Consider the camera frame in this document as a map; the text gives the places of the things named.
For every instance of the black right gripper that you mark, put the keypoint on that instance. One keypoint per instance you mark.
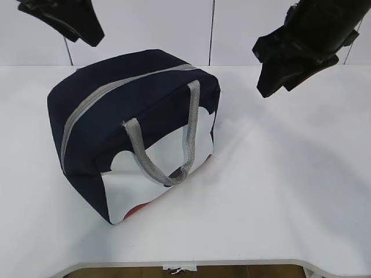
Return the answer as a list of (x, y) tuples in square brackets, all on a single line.
[(312, 31)]

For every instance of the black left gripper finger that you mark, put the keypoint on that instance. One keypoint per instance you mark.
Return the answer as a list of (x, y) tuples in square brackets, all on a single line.
[(78, 20), (59, 27)]

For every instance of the navy blue lunch bag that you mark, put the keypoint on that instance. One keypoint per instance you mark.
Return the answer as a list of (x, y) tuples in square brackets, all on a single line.
[(130, 128)]

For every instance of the white tape on table edge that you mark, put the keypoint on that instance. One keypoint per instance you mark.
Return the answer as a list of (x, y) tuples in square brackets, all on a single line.
[(177, 267)]

